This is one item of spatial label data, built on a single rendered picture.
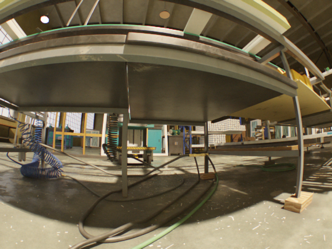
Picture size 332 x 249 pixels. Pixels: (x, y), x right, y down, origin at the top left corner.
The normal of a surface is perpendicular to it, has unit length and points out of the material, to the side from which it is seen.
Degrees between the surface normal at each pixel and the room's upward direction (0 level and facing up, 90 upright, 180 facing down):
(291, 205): 90
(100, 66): 180
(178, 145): 90
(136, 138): 90
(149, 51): 90
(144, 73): 180
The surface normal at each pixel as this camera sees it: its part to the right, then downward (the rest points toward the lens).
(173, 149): 0.22, -0.15
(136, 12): 0.00, 0.99
